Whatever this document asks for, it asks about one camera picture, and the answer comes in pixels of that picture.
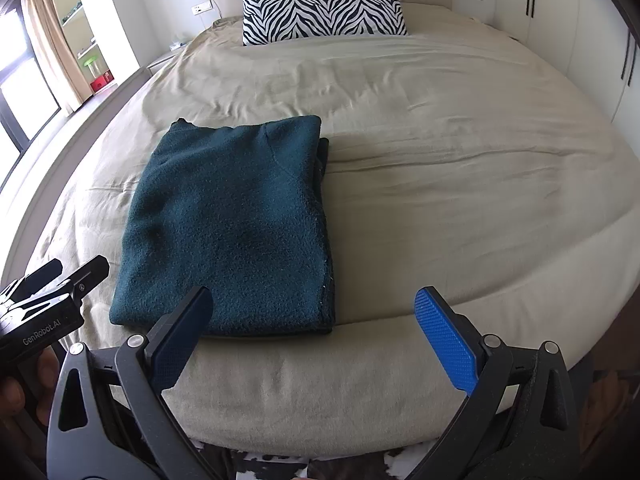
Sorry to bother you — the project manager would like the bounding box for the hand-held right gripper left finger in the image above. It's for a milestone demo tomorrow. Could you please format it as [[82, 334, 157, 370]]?
[[46, 285, 236, 480]]

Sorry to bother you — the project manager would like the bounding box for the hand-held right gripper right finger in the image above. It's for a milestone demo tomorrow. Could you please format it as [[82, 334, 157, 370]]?
[[405, 286, 583, 480]]

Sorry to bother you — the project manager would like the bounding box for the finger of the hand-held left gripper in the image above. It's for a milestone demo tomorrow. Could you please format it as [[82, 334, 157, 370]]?
[[65, 255, 110, 307], [0, 259, 63, 311]]

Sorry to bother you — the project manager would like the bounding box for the teal knit sweater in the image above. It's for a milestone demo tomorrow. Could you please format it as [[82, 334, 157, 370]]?
[[109, 115, 336, 338]]

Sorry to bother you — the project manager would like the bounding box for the person's left hand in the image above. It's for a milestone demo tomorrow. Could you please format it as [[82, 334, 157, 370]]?
[[0, 347, 63, 423]]

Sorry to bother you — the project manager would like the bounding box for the bed with beige sheet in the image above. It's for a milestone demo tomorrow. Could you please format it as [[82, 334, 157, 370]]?
[[0, 2, 640, 461]]

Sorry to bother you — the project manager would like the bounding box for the dark framed window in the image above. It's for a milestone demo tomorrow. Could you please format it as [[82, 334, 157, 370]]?
[[0, 0, 66, 151]]

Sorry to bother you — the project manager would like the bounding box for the white nightstand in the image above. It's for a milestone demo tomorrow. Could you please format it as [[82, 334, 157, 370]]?
[[145, 41, 190, 76]]

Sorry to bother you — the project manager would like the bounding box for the beige curtain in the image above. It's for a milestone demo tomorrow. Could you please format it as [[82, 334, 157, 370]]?
[[22, 0, 83, 113]]

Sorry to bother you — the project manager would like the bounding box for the white wardrobe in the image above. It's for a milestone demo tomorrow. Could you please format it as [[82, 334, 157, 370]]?
[[452, 0, 640, 126]]

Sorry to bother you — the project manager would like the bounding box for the zebra print pillow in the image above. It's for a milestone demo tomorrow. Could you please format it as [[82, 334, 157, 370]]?
[[241, 0, 408, 47]]

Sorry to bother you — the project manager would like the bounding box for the white wall shelf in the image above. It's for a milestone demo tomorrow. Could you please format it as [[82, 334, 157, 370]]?
[[47, 0, 121, 96]]

